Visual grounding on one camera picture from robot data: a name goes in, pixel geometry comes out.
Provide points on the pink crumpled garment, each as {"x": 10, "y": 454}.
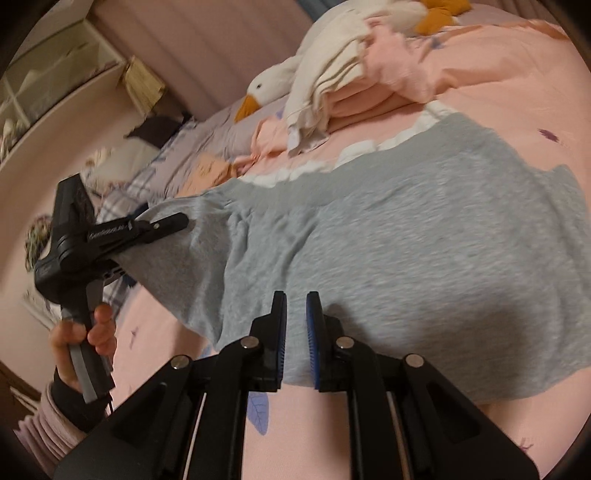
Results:
{"x": 270, "y": 136}

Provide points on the pink printed duvet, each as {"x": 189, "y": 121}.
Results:
{"x": 508, "y": 92}

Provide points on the white folded garment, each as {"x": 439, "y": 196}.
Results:
{"x": 323, "y": 69}

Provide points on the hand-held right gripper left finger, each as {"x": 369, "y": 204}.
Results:
{"x": 280, "y": 341}

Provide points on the pink rumpled blanket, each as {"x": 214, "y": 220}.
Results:
{"x": 401, "y": 69}

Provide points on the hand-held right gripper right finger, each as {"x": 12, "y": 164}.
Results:
{"x": 314, "y": 341}

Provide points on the peach printed folded garment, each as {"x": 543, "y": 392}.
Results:
{"x": 207, "y": 170}

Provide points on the floral patterned cloth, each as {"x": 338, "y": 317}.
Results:
{"x": 37, "y": 244}

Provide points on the dark brown cloth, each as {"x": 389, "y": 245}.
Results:
{"x": 157, "y": 129}

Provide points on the yellow pleated fabric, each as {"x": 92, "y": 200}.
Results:
{"x": 143, "y": 85}

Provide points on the person's left forearm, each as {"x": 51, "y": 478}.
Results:
{"x": 46, "y": 429}

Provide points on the white goose plush toy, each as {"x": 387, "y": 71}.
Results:
{"x": 268, "y": 83}

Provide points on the lavender bed sheet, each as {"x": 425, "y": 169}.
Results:
{"x": 217, "y": 134}

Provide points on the brown wooden furniture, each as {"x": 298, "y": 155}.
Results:
{"x": 18, "y": 387}

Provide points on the grey printed sweatshirt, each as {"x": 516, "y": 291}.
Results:
{"x": 392, "y": 254}

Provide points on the white shelf unit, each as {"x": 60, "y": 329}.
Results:
{"x": 55, "y": 78}

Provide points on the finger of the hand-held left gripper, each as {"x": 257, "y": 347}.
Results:
{"x": 161, "y": 226}

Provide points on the person's left hand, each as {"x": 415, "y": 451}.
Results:
{"x": 105, "y": 332}

